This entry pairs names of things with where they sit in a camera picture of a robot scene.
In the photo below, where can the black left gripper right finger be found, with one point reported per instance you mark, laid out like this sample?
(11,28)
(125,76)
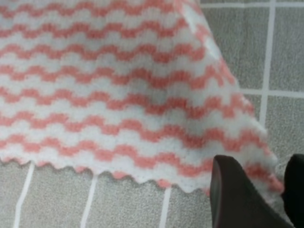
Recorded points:
(293,195)

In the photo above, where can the pink white wavy-striped towel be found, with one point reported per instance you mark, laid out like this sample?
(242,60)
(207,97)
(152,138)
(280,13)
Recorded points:
(132,87)

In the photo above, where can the grey grid-pattern tablecloth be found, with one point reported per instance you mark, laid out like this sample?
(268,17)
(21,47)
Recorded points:
(262,43)

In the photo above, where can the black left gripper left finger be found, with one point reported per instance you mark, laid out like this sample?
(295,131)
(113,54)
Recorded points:
(234,200)

